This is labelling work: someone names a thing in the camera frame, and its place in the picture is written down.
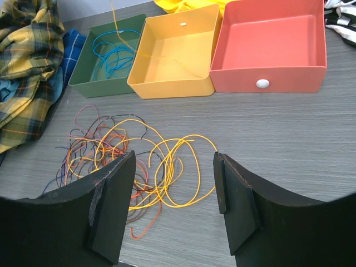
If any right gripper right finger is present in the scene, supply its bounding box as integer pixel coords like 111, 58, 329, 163
213, 152, 355, 266

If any tangled dark cables pile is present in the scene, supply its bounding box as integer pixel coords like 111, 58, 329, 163
41, 105, 165, 240

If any red plastic bin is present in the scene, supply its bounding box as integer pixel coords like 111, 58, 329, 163
210, 1, 327, 93

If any black white striped cloth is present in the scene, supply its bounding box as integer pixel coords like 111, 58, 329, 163
324, 0, 356, 47

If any blue cable in bin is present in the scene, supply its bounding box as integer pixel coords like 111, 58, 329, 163
91, 29, 141, 81

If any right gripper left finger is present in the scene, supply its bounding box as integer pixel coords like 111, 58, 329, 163
1, 151, 136, 266

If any blue checked cloth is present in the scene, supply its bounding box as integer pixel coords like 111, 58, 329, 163
49, 28, 86, 104

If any green plastic bin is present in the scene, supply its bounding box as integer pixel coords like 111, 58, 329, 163
68, 14, 146, 98

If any yellow cloth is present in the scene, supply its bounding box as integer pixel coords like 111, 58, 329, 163
154, 0, 230, 15

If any yellow plastic bin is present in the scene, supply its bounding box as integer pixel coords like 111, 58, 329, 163
127, 4, 222, 99

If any yellow plaid shirt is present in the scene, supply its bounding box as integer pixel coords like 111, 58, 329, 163
1, 1, 64, 153

